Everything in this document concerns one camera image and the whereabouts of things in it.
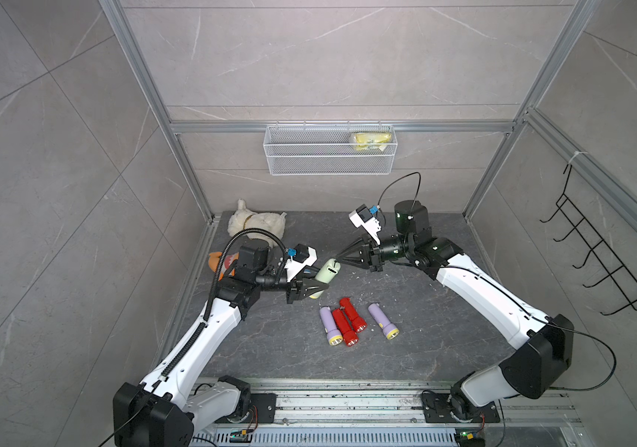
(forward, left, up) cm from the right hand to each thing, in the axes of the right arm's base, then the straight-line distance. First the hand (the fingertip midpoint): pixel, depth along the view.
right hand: (340, 260), depth 65 cm
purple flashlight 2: (-6, -16, -30) cm, 34 cm away
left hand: (-1, +4, -5) cm, 6 cm away
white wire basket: (+52, +3, -3) cm, 52 cm away
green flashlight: (-4, +3, 0) cm, 5 cm away
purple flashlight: (-7, +2, -30) cm, 31 cm away
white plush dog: (+37, +36, -24) cm, 56 cm away
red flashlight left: (-7, -3, -30) cm, 31 cm away
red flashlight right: (-4, -6, -30) cm, 31 cm away
